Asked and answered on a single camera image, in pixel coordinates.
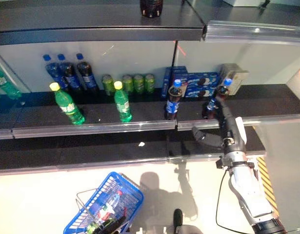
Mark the clear plastic shelf rail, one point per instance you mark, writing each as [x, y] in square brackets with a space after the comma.
[196, 157]
[91, 129]
[274, 120]
[249, 33]
[3, 134]

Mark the black robot right foot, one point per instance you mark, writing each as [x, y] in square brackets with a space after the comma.
[178, 218]

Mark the green soda bottle yellow cap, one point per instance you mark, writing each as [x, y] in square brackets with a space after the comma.
[69, 107]
[123, 104]

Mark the grey cardboard box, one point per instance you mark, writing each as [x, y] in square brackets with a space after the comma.
[234, 78]

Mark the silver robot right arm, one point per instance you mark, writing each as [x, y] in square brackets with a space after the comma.
[247, 190]

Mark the blue plastic shopping basket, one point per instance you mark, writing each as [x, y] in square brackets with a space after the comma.
[136, 202]

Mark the yellow black hazard tape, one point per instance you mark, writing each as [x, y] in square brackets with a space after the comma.
[265, 175]

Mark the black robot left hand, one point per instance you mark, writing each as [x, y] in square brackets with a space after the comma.
[114, 226]

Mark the dark brown soda bottle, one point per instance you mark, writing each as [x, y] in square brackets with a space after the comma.
[151, 9]

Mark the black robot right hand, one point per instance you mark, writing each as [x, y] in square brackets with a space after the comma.
[230, 136]

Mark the black store shelf unit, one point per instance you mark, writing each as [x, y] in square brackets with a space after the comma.
[140, 112]

